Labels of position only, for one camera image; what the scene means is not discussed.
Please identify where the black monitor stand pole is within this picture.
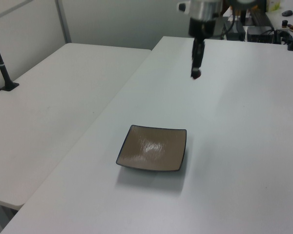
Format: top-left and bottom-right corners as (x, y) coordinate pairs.
(239, 8), (257, 26)

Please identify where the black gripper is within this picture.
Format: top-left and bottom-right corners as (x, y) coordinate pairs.
(188, 17), (217, 73)

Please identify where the grey partition frame post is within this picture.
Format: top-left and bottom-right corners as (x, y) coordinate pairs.
(54, 0), (72, 44)

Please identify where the long black keyboard bar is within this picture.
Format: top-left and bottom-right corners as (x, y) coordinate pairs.
(250, 9), (275, 28)

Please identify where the black cable bundle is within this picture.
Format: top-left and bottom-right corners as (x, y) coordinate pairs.
(274, 28), (293, 46)

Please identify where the square brown ceramic plate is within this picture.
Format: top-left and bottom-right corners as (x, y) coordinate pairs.
(115, 124), (188, 173)

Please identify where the green white box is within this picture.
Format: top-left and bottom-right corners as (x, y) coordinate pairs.
(266, 0), (283, 13)

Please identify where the black camera stand with base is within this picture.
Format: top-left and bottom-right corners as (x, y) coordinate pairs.
(0, 24), (20, 92)

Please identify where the black computer box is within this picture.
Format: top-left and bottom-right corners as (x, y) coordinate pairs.
(246, 25), (276, 44)

